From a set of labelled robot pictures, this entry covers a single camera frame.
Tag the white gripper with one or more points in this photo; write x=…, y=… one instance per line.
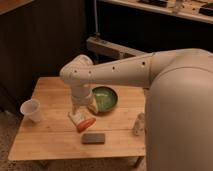
x=82, y=96

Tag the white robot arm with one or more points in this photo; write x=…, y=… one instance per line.
x=179, y=104

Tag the green ceramic bowl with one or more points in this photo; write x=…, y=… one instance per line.
x=106, y=98

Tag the grey rectangular sponge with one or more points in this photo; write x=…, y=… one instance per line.
x=93, y=138

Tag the wooden table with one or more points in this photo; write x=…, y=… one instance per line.
x=55, y=137

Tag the white plastic cup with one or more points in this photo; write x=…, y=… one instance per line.
x=31, y=109

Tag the small white bottle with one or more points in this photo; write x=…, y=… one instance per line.
x=139, y=125

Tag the grey metal beam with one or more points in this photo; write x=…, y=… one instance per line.
x=109, y=49

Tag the background shelf counter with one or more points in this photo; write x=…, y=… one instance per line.
x=186, y=9

